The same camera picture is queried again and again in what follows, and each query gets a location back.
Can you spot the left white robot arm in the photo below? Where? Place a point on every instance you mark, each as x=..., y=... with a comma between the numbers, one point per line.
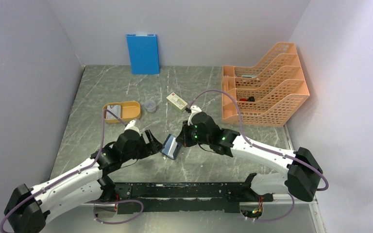
x=29, y=209

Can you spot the blue rectangular box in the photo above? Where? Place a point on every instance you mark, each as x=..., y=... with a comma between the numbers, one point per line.
x=143, y=53

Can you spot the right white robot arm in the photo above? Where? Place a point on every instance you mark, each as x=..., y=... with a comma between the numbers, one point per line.
x=296, y=172

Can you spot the blue leather card holder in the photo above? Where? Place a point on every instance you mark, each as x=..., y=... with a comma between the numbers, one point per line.
x=171, y=147

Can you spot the red black item in organizer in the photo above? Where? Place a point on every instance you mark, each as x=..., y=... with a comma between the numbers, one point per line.
x=249, y=99

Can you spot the orange oval tray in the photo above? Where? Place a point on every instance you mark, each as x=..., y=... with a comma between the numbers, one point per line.
x=129, y=110

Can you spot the small clear plastic cup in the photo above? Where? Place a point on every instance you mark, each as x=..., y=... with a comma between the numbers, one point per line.
x=150, y=106

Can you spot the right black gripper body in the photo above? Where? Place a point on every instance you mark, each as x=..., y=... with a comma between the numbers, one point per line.
x=193, y=137

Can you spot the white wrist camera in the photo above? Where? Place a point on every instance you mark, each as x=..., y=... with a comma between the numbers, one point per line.
x=193, y=111
x=133, y=125

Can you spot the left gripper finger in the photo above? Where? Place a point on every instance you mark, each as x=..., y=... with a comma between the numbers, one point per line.
x=152, y=150
x=151, y=139

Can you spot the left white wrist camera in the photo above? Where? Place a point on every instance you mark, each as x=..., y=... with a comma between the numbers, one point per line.
x=133, y=125

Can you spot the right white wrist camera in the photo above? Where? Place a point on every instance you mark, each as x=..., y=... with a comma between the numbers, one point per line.
x=193, y=111

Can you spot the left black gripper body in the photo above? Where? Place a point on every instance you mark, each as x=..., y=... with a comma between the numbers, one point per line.
x=138, y=151

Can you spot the stack of grey VIP cards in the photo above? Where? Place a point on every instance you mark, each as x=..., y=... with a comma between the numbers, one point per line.
x=113, y=111

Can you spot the small green white box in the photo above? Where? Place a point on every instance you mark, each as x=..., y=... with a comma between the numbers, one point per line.
x=177, y=102

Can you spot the orange mesh file organizer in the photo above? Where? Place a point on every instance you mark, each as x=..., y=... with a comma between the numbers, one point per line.
x=277, y=82

